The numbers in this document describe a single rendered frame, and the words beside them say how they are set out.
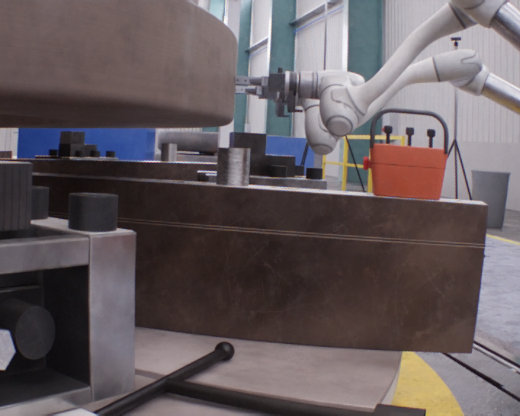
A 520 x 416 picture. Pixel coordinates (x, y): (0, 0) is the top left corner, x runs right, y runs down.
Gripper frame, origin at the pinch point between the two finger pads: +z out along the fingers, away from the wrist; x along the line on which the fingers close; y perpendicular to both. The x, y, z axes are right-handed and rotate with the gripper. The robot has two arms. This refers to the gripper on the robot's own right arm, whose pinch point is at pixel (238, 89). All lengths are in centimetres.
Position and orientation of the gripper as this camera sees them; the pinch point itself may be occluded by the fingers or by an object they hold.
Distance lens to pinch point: 276.8
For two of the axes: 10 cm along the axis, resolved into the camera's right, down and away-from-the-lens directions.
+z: -9.9, -0.4, -1.4
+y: 0.5, -10.0, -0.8
